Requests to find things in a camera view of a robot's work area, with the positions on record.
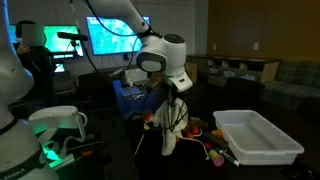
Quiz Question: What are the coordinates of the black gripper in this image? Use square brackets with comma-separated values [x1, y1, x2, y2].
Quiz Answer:
[164, 87, 188, 109]

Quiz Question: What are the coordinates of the white terry towel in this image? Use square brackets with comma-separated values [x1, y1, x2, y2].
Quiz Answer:
[153, 96, 190, 157]

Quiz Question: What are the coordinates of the white plastic bin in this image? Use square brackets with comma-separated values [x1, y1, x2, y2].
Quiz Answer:
[213, 109, 305, 166]

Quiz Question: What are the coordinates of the white storage box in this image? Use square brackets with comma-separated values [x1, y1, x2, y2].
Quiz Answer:
[124, 67, 148, 86]

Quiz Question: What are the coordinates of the yellow plastic cup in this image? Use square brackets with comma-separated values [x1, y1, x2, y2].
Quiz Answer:
[211, 128, 225, 139]

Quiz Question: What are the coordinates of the dark grey block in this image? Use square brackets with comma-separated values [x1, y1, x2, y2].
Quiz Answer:
[203, 131, 230, 150]

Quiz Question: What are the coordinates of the thin wooden stick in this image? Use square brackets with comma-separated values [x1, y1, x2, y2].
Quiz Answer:
[133, 132, 146, 158]

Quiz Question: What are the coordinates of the wooden shelf cabinet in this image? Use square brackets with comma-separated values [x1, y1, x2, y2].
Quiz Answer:
[185, 54, 281, 88]

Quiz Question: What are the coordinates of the small stacking cup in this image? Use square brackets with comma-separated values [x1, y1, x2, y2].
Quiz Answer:
[208, 149, 226, 167]

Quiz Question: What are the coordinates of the white marker pen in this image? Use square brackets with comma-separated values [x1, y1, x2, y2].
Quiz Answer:
[214, 147, 241, 167]

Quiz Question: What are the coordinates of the green plaid sofa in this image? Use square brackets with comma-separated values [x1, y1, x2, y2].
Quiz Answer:
[262, 59, 320, 111]

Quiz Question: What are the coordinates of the white VR headset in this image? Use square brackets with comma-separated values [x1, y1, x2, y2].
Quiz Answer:
[28, 105, 88, 143]

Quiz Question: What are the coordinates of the green lit monitor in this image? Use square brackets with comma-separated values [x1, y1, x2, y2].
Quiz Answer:
[9, 24, 84, 59]

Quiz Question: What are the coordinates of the person in dark clothes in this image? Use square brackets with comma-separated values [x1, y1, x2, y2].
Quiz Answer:
[13, 19, 58, 108]

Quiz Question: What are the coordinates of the white cord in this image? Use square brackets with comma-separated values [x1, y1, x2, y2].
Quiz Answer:
[181, 128, 210, 161]

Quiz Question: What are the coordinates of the large wall screen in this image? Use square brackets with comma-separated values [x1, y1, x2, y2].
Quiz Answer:
[85, 15, 152, 56]

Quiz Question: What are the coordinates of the orange handled tool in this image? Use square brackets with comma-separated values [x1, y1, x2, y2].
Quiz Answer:
[53, 149, 94, 171]

